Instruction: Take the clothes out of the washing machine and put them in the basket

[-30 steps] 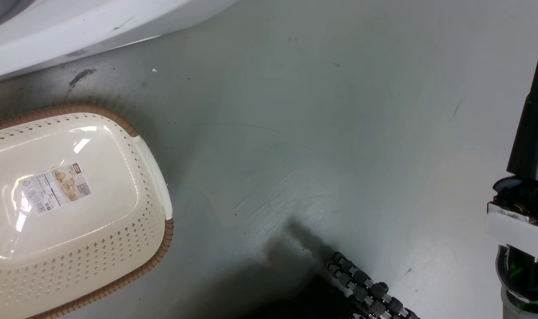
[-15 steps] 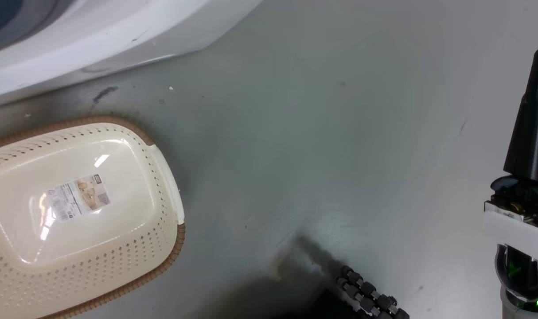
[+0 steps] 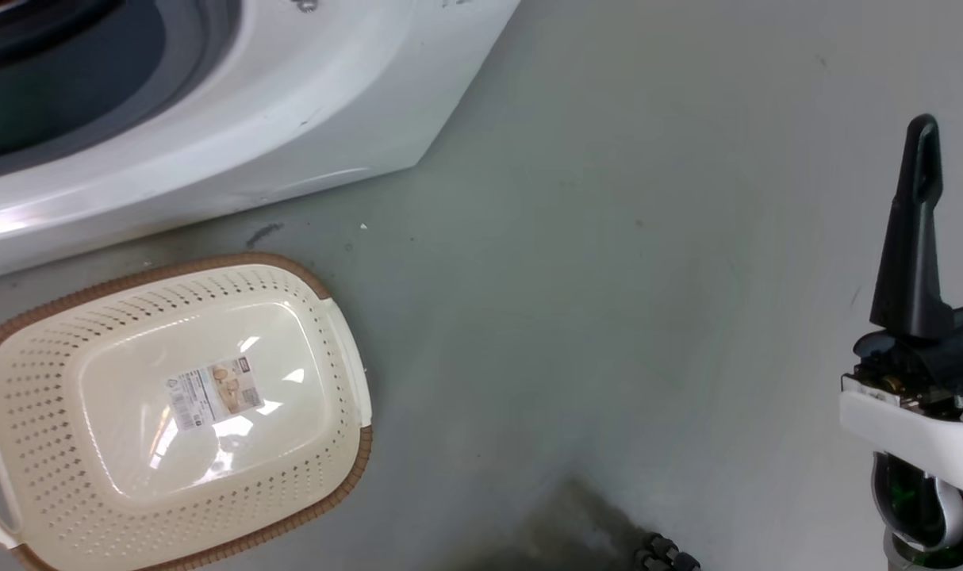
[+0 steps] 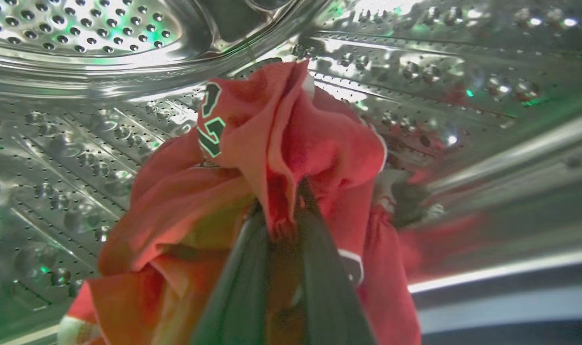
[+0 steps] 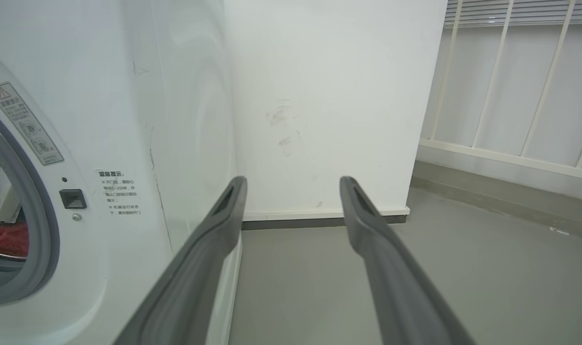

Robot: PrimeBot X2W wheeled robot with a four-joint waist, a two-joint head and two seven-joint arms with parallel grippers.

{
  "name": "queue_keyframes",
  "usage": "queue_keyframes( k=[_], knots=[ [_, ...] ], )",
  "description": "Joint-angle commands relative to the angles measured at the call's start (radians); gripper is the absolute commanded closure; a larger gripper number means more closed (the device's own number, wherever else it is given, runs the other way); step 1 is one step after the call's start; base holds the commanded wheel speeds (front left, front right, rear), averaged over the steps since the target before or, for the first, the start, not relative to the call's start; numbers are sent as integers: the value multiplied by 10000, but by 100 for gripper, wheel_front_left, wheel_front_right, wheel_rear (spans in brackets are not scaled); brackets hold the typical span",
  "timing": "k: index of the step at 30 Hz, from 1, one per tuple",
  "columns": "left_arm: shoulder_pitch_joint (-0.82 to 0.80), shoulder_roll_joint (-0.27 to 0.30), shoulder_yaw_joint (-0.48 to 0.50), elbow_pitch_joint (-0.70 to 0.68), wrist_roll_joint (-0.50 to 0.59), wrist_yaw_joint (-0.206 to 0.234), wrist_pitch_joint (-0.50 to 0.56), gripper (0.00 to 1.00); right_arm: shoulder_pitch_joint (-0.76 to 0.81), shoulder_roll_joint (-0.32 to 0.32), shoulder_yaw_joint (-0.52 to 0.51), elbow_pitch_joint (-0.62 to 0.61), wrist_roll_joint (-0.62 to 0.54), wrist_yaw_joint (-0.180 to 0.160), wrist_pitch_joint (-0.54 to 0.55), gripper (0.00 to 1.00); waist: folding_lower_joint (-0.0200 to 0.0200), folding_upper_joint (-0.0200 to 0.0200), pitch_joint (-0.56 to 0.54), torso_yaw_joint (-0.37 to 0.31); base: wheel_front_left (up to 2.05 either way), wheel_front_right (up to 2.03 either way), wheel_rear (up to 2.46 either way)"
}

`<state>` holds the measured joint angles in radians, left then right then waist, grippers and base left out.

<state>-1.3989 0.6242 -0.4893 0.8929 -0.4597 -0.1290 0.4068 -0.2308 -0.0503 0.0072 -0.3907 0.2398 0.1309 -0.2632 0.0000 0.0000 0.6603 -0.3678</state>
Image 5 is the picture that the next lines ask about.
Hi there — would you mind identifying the white front-loading washing machine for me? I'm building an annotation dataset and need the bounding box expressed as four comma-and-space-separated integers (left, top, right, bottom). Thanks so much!
0, 0, 244, 345

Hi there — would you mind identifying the grey window blind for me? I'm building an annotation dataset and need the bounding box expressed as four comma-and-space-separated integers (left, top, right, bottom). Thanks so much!
443, 0, 582, 27

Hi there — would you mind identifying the red garment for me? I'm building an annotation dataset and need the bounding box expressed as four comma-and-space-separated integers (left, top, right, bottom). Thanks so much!
0, 222, 30, 258

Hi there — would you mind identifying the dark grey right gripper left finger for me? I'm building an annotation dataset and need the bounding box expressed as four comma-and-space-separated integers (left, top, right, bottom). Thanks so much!
113, 176, 248, 345

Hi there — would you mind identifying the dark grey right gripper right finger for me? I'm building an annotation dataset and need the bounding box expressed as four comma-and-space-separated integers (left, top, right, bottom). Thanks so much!
339, 176, 476, 345

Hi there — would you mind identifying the cream metal window railing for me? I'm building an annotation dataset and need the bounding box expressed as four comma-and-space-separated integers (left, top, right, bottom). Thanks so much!
419, 0, 582, 182

